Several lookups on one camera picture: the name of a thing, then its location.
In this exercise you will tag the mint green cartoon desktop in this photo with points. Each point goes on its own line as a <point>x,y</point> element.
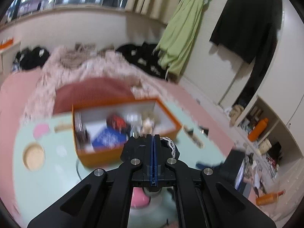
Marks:
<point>47,182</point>

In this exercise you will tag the blue printed pack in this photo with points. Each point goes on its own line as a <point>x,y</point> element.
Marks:
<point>109,136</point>

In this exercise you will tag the dark red pillow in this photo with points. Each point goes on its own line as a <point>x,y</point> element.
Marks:
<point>95,90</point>

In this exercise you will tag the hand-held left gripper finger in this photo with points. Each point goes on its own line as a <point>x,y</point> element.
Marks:
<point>152,161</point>
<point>156,161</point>

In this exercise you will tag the black white lace band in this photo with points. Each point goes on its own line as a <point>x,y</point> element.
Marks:
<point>172,147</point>

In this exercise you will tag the light green hanging garment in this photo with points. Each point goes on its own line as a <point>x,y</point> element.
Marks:
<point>182,28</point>

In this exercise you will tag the white open shelf unit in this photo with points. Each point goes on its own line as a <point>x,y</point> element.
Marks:
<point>275,133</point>

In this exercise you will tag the beige curtain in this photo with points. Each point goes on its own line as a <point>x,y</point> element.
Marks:
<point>152,0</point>

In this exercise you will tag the beige knitted cloth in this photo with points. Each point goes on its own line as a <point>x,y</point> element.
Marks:
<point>71,59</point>

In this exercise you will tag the orange flat bottle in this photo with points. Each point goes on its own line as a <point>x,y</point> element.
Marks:
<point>268,198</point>

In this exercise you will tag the small orange box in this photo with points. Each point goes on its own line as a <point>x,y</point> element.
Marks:
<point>6,44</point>

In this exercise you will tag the black hanging garment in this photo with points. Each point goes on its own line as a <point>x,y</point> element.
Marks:
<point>249,23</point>

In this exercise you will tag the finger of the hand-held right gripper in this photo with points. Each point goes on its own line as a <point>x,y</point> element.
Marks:
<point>206,165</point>

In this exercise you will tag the black clothes pile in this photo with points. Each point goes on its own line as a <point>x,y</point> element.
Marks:
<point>142,57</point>
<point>30,59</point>

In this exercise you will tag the pink floral blanket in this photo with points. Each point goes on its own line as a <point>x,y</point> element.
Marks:
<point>78,66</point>

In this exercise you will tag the orange cardboard box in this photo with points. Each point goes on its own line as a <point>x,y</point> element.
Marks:
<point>99,159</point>

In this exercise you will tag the black device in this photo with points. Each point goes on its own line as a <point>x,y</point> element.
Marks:
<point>234,166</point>

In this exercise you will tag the white wardrobe doors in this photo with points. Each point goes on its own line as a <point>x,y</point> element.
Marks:
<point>209,71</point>

